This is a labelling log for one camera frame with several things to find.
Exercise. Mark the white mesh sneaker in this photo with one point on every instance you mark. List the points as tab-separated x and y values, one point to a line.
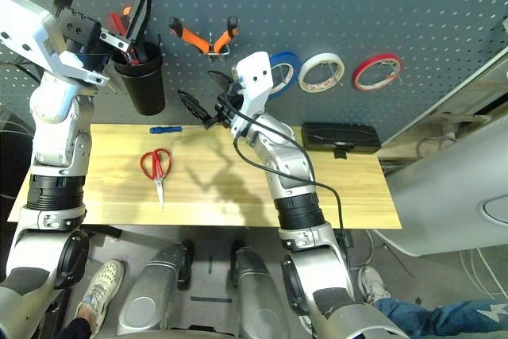
101	291

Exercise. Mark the black plastic tool case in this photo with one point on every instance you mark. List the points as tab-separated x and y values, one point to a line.
341	136

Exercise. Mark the white lace sneaker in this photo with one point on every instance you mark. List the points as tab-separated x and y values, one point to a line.
373	283

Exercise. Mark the grey perforated pegboard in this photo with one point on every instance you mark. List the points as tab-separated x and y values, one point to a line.
317	5

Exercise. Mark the red tape roll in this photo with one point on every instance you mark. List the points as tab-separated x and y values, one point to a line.
361	77

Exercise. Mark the dark trouser leg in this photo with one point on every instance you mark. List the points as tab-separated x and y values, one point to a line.
75	329

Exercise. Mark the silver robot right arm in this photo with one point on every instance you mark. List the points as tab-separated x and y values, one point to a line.
285	156

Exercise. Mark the silver robot right leg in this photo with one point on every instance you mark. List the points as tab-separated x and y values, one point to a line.
258	299

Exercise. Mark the silver robot left leg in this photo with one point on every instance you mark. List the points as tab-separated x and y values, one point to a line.
151	299

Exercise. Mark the large white machine housing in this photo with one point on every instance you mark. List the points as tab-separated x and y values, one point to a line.
436	196

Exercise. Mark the blue tape roll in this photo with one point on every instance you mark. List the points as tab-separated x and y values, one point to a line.
291	65

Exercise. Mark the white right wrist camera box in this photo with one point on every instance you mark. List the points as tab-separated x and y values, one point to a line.
256	77

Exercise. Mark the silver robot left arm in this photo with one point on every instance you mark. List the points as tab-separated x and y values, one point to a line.
51	136

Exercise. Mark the blue jeans leg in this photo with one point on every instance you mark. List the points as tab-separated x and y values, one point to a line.
444	319

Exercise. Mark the metal pliers hook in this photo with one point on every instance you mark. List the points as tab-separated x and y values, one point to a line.
222	51

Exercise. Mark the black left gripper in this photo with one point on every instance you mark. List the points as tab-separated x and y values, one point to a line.
81	31

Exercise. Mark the silver robot torso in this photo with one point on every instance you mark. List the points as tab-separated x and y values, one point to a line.
198	334

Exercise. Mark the white tape roll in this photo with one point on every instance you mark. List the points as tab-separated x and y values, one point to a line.
307	81

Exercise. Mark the black cup holder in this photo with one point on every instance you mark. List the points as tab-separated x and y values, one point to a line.
143	89

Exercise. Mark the silver robot leg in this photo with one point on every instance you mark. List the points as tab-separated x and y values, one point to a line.
258	299
151	299

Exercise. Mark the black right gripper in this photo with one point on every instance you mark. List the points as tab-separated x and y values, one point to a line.
228	110

